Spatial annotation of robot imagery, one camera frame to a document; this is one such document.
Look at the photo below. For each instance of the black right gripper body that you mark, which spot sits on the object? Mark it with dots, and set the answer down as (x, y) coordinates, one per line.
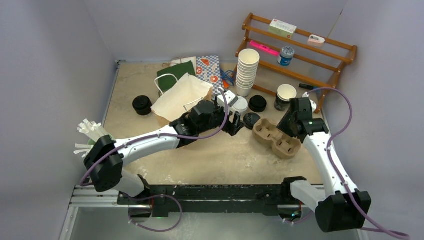
(286, 123)

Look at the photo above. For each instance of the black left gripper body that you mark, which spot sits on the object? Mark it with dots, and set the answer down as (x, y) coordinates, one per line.
(219, 117)

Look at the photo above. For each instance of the brown pulp cup carrier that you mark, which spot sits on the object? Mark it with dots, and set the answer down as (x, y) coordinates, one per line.
(282, 145)

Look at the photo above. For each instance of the brown kraft paper bag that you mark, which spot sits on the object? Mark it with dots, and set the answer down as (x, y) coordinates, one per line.
(181, 98)

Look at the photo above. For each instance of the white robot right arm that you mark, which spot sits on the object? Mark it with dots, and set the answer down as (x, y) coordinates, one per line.
(339, 205)

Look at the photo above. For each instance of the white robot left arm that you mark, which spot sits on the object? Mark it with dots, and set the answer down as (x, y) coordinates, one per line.
(108, 157)

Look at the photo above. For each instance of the single black cup lid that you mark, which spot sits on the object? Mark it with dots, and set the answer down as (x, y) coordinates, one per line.
(250, 119)

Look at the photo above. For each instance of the white cup lid stack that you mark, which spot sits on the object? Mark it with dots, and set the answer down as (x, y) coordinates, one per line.
(241, 106)

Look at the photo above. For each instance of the black cup with white cup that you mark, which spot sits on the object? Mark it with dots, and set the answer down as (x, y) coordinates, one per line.
(284, 93)

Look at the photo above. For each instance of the black blue marker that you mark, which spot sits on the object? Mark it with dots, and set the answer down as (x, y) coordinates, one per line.
(306, 86)

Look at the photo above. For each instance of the blue checkered paper bag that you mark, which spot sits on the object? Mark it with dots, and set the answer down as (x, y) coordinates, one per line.
(208, 70)

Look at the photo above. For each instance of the white paper cup stack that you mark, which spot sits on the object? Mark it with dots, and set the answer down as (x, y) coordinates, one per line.
(247, 65)

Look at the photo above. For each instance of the green paper bag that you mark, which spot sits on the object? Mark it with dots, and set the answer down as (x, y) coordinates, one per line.
(179, 70)

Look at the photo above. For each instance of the wooden shelf rack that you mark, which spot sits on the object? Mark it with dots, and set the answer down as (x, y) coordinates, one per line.
(333, 81)

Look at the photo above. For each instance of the blue lidded jar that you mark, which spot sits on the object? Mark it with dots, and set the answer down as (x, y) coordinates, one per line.
(285, 56)

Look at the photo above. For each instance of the small black lid stack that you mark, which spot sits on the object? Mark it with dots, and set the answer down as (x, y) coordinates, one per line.
(142, 105)

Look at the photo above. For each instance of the pink highlighter pen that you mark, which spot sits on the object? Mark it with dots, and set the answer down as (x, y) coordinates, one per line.
(264, 48)

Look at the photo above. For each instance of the pink white tape dispenser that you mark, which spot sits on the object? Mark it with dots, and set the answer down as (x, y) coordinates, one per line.
(316, 41)

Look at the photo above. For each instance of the white green box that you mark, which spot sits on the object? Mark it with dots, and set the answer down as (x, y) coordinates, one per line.
(282, 28)

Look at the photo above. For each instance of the green cup of stirrers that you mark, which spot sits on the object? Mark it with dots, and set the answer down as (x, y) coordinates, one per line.
(94, 131)

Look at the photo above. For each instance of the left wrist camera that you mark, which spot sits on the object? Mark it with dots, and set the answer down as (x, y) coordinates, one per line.
(228, 96)

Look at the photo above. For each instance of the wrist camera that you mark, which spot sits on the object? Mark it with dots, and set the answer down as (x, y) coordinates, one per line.
(228, 96)
(313, 103)

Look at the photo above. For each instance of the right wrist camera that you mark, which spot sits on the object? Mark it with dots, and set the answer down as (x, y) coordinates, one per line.
(313, 103)

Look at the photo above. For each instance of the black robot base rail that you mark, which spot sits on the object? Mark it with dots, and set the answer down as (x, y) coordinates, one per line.
(266, 199)

